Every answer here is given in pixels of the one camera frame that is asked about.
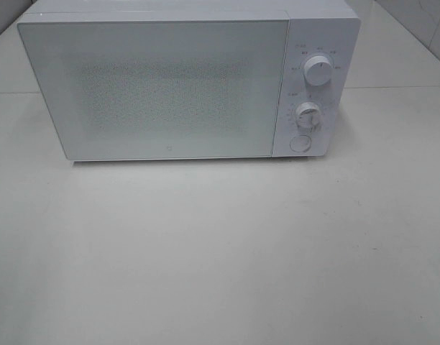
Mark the upper white power knob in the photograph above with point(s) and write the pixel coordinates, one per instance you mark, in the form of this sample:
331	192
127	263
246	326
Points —
317	69

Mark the white microwave door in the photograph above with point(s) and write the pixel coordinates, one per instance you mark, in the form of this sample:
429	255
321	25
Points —
161	90

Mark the round white door button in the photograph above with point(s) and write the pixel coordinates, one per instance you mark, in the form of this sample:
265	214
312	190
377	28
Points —
300	143

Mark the white microwave oven body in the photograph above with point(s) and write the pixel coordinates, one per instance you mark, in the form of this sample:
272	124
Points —
314	27

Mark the white timer knob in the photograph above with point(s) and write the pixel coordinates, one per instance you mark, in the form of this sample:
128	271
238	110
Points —
308	115

